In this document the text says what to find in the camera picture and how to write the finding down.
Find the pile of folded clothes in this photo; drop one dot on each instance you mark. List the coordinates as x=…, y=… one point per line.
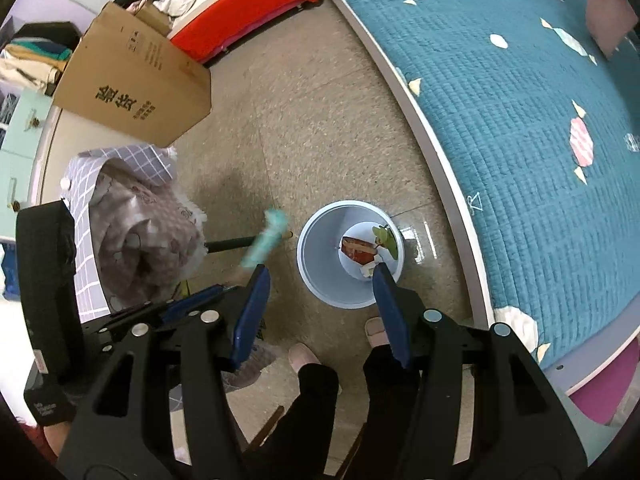
x=35, y=60

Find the wooden stool leg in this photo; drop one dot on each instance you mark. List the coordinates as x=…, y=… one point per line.
x=265, y=430

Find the grey patterned blanket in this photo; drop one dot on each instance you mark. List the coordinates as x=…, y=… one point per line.
x=145, y=230

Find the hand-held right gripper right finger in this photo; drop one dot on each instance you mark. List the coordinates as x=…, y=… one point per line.
x=391, y=310

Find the teal quilted bedspread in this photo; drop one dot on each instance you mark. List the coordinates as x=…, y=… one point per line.
x=500, y=110

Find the green leaf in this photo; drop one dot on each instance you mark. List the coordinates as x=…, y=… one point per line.
x=387, y=242

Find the pink slipper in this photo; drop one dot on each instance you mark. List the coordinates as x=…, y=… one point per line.
x=376, y=332
x=302, y=357

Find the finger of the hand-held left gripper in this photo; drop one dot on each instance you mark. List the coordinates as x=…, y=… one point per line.
x=132, y=314
x=192, y=304

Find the light blue trash bin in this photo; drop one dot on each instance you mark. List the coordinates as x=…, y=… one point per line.
x=322, y=260

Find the grey checked cloth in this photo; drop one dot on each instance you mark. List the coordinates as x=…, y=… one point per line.
x=85, y=240

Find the brown cardboard box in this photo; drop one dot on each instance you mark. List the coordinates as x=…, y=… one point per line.
x=125, y=75

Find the blue box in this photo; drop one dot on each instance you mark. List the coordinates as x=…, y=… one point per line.
x=10, y=272

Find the mint green drawer cabinet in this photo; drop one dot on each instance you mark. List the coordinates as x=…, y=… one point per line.
x=20, y=160

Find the person's leg in black trousers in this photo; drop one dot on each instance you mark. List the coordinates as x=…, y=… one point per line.
x=300, y=420
x=385, y=410

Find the teal plastic wrapper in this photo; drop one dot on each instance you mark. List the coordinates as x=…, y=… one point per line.
x=265, y=240

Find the red snack wrapper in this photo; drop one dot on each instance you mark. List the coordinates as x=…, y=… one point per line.
x=356, y=251

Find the black pole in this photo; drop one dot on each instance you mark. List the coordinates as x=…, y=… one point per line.
x=227, y=244

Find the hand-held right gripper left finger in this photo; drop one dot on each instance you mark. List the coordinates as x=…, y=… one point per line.
x=248, y=317

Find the white paper scrap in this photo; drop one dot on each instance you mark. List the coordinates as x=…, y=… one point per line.
x=369, y=270

